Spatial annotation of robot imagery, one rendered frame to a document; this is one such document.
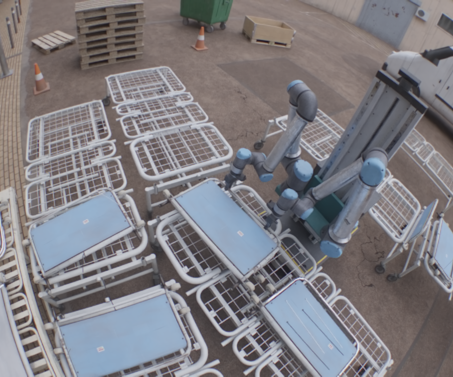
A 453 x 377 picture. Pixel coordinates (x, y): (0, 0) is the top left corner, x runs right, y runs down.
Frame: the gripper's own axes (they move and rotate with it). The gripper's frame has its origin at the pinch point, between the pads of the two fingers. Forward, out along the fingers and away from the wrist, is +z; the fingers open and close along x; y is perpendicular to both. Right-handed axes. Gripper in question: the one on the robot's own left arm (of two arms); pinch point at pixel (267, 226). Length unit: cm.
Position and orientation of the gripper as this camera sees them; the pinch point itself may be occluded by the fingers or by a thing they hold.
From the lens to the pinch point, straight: 179.7
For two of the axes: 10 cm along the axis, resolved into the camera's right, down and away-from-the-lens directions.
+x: 6.7, -3.0, 6.8
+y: 6.6, 6.5, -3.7
